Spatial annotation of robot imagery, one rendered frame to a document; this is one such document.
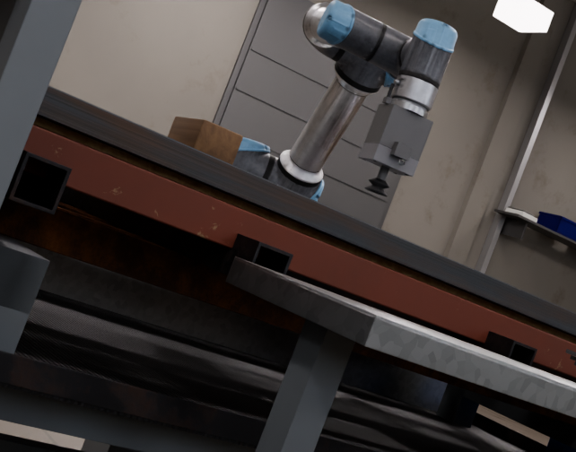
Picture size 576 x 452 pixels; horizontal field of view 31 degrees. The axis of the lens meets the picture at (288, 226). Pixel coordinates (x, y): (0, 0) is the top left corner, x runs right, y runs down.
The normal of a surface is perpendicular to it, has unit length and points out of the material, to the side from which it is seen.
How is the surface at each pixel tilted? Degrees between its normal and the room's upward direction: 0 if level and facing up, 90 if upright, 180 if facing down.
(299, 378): 90
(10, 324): 90
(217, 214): 90
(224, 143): 90
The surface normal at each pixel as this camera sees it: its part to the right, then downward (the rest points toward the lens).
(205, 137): 0.40, 0.13
